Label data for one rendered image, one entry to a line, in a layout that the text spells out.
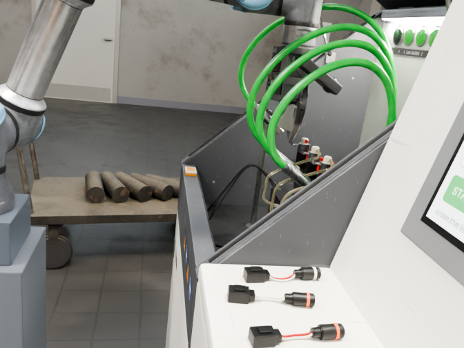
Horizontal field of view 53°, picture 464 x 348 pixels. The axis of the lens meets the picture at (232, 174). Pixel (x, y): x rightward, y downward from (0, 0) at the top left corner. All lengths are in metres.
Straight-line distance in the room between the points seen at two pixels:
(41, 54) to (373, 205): 0.79
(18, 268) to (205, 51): 7.19
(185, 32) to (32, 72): 6.97
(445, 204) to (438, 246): 0.05
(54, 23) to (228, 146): 0.58
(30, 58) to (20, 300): 0.53
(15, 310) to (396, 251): 0.82
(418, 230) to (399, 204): 0.07
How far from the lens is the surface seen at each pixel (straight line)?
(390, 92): 0.87
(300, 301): 0.67
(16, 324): 1.17
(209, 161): 1.39
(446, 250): 0.59
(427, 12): 1.21
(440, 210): 0.61
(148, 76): 8.09
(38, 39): 1.15
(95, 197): 2.75
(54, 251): 2.70
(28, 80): 1.17
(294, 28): 1.02
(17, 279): 1.11
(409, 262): 0.64
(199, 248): 0.87
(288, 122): 1.05
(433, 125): 0.68
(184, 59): 8.08
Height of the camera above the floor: 1.33
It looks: 17 degrees down
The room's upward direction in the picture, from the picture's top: 7 degrees clockwise
